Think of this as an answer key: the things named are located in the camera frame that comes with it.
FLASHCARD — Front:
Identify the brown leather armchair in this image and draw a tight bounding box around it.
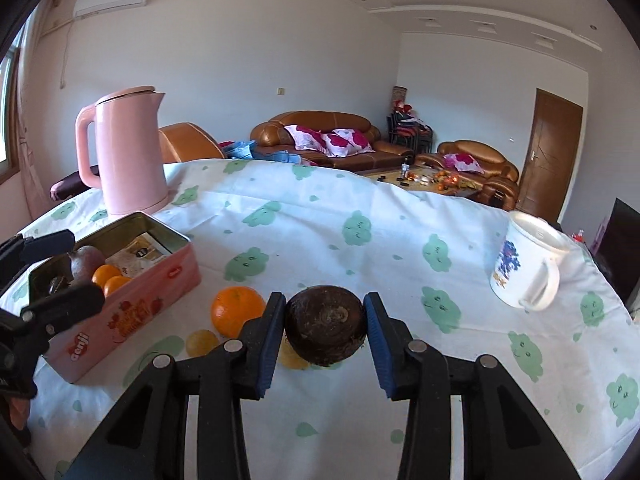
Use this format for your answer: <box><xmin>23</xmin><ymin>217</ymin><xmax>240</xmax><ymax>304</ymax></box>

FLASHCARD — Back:
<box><xmin>415</xmin><ymin>140</ymin><xmax>521</xmax><ymax>211</ymax></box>

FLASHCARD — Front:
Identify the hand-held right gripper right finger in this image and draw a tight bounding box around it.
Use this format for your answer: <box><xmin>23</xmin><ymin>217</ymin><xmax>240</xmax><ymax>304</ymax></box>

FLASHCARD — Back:
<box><xmin>362</xmin><ymin>292</ymin><xmax>583</xmax><ymax>480</ymax></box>

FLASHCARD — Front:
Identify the black television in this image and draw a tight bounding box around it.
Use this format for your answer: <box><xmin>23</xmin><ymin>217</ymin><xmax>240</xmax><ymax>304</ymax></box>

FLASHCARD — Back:
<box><xmin>597</xmin><ymin>197</ymin><xmax>640</xmax><ymax>311</ymax></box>

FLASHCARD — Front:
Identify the white wall cable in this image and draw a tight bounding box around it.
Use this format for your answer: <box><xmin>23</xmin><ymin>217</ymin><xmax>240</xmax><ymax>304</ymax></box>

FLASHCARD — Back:
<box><xmin>59</xmin><ymin>17</ymin><xmax>76</xmax><ymax>88</ymax></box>

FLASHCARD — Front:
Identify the brown leather chair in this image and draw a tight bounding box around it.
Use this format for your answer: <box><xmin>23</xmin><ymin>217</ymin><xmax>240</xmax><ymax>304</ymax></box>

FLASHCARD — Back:
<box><xmin>157</xmin><ymin>122</ymin><xmax>227</xmax><ymax>166</ymax></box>

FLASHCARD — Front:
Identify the pink electric kettle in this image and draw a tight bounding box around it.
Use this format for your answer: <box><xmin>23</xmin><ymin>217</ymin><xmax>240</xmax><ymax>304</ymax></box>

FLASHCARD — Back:
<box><xmin>75</xmin><ymin>85</ymin><xmax>172</xmax><ymax>217</ymax></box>

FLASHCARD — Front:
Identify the pink tin box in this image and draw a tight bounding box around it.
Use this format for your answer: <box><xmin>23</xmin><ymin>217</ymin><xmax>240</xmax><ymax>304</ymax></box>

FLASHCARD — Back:
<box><xmin>27</xmin><ymin>211</ymin><xmax>202</xmax><ymax>385</ymax></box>

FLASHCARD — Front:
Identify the floral pink white pillow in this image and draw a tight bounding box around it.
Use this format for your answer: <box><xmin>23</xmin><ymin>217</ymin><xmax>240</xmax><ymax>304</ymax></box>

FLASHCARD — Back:
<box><xmin>284</xmin><ymin>125</ymin><xmax>328</xmax><ymax>153</ymax></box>
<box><xmin>320</xmin><ymin>129</ymin><xmax>376</xmax><ymax>157</ymax></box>
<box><xmin>442</xmin><ymin>153</ymin><xmax>486</xmax><ymax>173</ymax></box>

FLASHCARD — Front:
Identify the window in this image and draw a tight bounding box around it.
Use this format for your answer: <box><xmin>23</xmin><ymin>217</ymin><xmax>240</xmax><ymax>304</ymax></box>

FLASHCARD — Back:
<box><xmin>0</xmin><ymin>35</ymin><xmax>21</xmax><ymax>181</ymax></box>

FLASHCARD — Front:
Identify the white mug blue print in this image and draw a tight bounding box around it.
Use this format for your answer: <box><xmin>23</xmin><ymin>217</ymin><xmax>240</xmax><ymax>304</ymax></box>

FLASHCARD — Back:
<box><xmin>489</xmin><ymin>211</ymin><xmax>572</xmax><ymax>311</ymax></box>

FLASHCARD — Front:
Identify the large orange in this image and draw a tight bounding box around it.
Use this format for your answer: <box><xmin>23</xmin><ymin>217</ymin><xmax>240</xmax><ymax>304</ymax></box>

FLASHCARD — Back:
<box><xmin>210</xmin><ymin>286</ymin><xmax>267</xmax><ymax>339</ymax></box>

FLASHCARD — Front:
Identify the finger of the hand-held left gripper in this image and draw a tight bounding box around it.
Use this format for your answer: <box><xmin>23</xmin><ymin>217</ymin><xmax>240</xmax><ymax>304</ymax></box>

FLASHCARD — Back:
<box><xmin>0</xmin><ymin>229</ymin><xmax>74</xmax><ymax>286</ymax></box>
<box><xmin>0</xmin><ymin>282</ymin><xmax>107</xmax><ymax>401</ymax></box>

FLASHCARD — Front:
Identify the purple passion fruit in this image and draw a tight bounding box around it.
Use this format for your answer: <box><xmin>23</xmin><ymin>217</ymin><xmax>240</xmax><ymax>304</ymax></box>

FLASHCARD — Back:
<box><xmin>70</xmin><ymin>245</ymin><xmax>107</xmax><ymax>283</ymax></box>

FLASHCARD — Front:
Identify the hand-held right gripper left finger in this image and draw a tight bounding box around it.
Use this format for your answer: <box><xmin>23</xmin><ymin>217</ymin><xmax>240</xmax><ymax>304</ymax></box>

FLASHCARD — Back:
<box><xmin>62</xmin><ymin>291</ymin><xmax>287</xmax><ymax>480</ymax></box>

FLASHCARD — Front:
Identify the brown leather sofa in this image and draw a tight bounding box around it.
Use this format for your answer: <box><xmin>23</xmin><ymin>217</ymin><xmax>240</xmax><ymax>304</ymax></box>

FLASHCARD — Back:
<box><xmin>250</xmin><ymin>110</ymin><xmax>416</xmax><ymax>171</ymax></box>

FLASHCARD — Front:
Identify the small orange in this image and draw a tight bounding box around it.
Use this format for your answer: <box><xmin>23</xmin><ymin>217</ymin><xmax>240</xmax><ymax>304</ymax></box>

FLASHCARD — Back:
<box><xmin>91</xmin><ymin>264</ymin><xmax>123</xmax><ymax>288</ymax></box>
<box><xmin>103</xmin><ymin>275</ymin><xmax>133</xmax><ymax>297</ymax></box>

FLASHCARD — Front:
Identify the stack of dark chairs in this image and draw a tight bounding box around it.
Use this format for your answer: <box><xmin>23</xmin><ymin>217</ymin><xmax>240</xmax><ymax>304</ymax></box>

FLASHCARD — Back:
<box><xmin>387</xmin><ymin>109</ymin><xmax>433</xmax><ymax>153</ymax></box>

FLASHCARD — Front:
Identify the brown wooden door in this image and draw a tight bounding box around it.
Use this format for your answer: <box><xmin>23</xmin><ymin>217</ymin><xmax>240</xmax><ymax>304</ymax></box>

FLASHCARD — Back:
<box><xmin>515</xmin><ymin>87</ymin><xmax>585</xmax><ymax>223</ymax></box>

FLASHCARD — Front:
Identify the purple cushioned stool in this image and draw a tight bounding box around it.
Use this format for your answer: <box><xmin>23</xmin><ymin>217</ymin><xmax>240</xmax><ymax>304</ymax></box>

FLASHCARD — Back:
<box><xmin>50</xmin><ymin>170</ymin><xmax>103</xmax><ymax>203</ymax></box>

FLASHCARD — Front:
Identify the printed paper sheet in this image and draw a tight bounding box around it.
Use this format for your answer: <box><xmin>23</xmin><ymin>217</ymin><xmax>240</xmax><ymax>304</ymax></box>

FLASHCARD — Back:
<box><xmin>105</xmin><ymin>231</ymin><xmax>171</xmax><ymax>278</ymax></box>

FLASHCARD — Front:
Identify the coffee table with snacks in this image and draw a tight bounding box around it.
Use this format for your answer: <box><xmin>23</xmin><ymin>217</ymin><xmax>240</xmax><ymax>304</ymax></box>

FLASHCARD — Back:
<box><xmin>360</xmin><ymin>162</ymin><xmax>481</xmax><ymax>197</ymax></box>

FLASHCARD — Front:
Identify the pink curtain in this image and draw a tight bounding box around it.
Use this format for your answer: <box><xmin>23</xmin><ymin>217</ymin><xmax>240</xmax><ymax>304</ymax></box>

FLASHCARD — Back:
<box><xmin>10</xmin><ymin>25</ymin><xmax>51</xmax><ymax>221</ymax></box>

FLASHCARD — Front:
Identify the yellow fruit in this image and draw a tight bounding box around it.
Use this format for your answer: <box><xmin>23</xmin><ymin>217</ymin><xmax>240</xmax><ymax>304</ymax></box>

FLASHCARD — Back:
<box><xmin>186</xmin><ymin>328</ymin><xmax>221</xmax><ymax>358</ymax></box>
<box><xmin>277</xmin><ymin>337</ymin><xmax>313</xmax><ymax>371</ymax></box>

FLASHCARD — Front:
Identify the dark brown round fruit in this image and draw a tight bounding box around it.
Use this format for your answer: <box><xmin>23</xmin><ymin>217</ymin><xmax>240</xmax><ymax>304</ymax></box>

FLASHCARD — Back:
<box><xmin>284</xmin><ymin>285</ymin><xmax>368</xmax><ymax>367</ymax></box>

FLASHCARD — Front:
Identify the cloud print tablecloth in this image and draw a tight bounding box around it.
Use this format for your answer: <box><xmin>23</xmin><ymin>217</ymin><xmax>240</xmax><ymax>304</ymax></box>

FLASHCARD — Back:
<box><xmin>0</xmin><ymin>157</ymin><xmax>633</xmax><ymax>480</ymax></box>

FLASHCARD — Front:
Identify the blue clothing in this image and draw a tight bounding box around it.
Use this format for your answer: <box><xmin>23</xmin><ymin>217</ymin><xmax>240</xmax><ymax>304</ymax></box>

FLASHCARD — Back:
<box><xmin>220</xmin><ymin>140</ymin><xmax>301</xmax><ymax>163</ymax></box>

